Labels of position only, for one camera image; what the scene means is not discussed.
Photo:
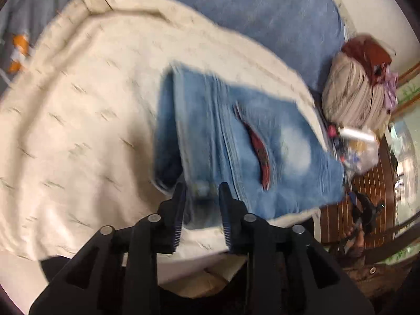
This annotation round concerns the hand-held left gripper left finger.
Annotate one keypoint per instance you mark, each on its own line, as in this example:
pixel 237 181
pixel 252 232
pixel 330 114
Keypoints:
pixel 178 210

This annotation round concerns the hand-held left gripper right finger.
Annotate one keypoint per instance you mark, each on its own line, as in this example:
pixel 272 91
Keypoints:
pixel 226 218

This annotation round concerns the blue denim pants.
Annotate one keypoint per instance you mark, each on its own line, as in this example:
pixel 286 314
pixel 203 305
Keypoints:
pixel 203 121

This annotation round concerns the cream leaf-print blanket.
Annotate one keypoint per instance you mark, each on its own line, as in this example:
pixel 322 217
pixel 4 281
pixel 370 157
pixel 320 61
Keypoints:
pixel 82 121

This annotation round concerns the clear plastic bag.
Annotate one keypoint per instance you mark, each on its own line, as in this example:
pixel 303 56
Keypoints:
pixel 362 156

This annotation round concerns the clear plastic film roll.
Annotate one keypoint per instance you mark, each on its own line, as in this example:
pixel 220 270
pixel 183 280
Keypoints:
pixel 357 133

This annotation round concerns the striped beige pillow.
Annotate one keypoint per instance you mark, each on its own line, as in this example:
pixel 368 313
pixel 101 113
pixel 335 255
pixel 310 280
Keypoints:
pixel 351 95

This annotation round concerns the blue plaid pillow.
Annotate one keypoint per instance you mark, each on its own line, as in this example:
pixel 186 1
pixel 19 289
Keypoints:
pixel 262 13

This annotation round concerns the purple cloth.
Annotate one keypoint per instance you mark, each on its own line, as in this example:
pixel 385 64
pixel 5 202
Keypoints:
pixel 390 88

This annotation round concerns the red-brown cloth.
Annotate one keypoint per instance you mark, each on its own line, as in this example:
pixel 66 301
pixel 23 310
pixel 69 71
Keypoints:
pixel 364 51

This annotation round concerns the grey star-print bedsheet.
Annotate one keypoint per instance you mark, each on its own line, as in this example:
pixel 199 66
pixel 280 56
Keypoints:
pixel 29 16

